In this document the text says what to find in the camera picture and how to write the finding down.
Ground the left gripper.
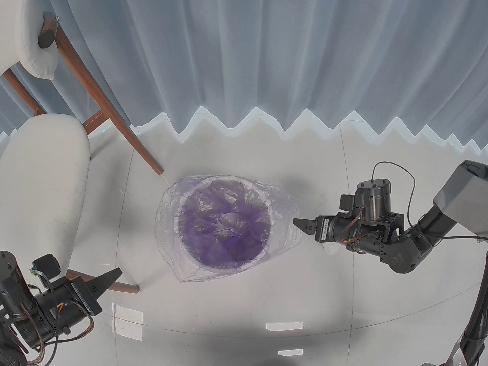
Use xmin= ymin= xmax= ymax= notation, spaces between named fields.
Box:
xmin=34 ymin=276 xmax=103 ymax=334

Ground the pale blue curtain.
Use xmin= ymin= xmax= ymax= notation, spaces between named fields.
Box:
xmin=0 ymin=0 xmax=488 ymax=153

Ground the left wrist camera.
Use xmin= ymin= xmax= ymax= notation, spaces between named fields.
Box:
xmin=30 ymin=255 xmax=62 ymax=281

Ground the white cushioned wooden chair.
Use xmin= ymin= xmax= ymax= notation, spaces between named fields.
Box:
xmin=0 ymin=0 xmax=164 ymax=295

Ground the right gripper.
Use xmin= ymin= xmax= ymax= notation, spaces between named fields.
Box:
xmin=314 ymin=215 xmax=361 ymax=249

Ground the black cable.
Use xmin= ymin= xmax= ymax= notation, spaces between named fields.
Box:
xmin=371 ymin=161 xmax=488 ymax=242

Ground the white trash bin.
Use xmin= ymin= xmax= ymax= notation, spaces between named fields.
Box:
xmin=174 ymin=179 xmax=274 ymax=273

